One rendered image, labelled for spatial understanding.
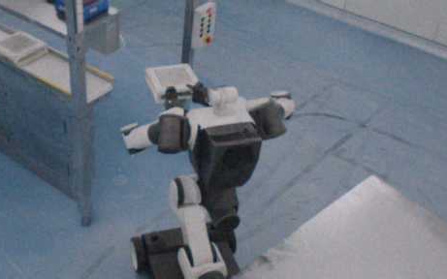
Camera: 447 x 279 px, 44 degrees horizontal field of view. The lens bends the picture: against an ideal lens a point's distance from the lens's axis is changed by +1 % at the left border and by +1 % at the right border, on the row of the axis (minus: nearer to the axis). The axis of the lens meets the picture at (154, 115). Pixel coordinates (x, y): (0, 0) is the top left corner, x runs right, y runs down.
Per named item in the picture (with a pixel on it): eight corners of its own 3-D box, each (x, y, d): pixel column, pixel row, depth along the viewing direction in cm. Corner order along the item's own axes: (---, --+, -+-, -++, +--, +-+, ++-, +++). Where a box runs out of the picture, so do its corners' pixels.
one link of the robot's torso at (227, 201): (240, 231, 235) (245, 201, 224) (212, 236, 232) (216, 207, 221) (217, 188, 256) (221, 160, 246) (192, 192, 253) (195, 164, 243)
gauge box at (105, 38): (119, 48, 294) (119, 15, 282) (107, 56, 287) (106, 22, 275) (91, 36, 304) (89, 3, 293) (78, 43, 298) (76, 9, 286)
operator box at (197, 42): (212, 41, 348) (216, 3, 333) (197, 49, 337) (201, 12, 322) (205, 38, 351) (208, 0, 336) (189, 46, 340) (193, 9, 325)
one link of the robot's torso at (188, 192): (203, 199, 288) (235, 204, 243) (172, 204, 284) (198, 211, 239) (198, 170, 289) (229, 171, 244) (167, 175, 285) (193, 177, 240)
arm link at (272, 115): (291, 123, 234) (282, 131, 222) (272, 130, 239) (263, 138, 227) (280, 99, 234) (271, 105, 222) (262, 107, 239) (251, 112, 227)
